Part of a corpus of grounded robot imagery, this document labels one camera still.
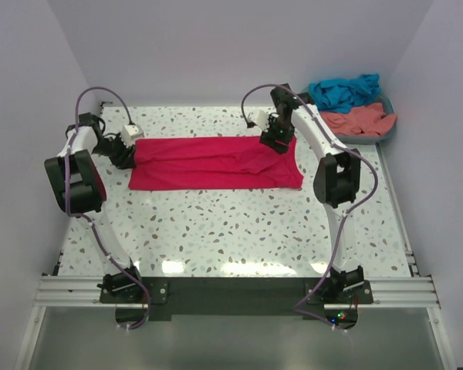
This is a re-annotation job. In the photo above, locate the magenta red t shirt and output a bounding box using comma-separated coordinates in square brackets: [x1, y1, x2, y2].
[128, 136, 303, 191]

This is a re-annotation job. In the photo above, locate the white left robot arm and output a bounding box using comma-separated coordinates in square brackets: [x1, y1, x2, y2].
[44, 113, 144, 302]

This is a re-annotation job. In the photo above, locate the blue t shirt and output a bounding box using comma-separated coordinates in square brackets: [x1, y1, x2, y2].
[308, 74, 382, 114]

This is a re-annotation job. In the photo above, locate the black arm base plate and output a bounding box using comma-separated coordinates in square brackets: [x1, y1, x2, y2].
[97, 274, 374, 328]

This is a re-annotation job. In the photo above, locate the salmon pink t shirt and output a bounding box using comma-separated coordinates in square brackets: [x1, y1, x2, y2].
[320, 103, 397, 138]

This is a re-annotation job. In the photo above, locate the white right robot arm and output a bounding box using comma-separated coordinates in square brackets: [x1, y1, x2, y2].
[255, 84, 364, 303]

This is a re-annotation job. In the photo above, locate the translucent blue plastic basket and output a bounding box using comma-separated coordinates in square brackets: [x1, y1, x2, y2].
[299, 85, 399, 146]

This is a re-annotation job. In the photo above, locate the aluminium frame rail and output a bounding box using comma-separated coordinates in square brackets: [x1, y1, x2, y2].
[35, 276, 440, 308]

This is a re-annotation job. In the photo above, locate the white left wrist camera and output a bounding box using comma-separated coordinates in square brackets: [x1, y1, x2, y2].
[120, 124, 144, 147]

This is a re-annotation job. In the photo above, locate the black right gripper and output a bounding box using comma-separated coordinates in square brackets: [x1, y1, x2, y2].
[259, 115, 296, 155]

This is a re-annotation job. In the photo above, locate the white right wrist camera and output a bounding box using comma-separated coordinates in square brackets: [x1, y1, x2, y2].
[248, 109, 269, 132]

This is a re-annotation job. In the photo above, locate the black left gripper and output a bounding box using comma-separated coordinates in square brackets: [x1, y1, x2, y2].
[92, 132, 137, 170]

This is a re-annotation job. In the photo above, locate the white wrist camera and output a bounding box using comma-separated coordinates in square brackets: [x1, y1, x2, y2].
[120, 124, 144, 147]
[248, 109, 269, 132]

